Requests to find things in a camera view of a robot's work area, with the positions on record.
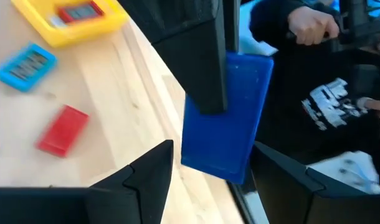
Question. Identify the blue staple box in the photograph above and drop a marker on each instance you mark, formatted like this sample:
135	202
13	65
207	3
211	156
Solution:
227	140

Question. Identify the black table frame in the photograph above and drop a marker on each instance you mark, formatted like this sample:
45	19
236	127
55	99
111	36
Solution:
239	196

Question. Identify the red staple box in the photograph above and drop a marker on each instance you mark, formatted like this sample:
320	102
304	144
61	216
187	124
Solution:
62	130
81	12

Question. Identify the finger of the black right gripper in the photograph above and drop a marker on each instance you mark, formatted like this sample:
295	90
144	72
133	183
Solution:
232	25
190	62

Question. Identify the yellow plastic basket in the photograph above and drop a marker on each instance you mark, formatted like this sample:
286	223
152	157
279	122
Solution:
68	35

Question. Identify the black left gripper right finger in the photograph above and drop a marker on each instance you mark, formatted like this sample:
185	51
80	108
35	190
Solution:
302	199

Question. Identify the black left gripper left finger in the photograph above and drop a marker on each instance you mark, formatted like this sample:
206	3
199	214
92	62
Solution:
140	186

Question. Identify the teal staple box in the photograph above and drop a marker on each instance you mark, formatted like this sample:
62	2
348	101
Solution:
26	67

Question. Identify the small white box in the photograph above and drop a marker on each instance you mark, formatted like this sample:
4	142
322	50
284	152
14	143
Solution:
56	21

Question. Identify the person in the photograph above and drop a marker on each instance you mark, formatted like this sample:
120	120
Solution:
286	93

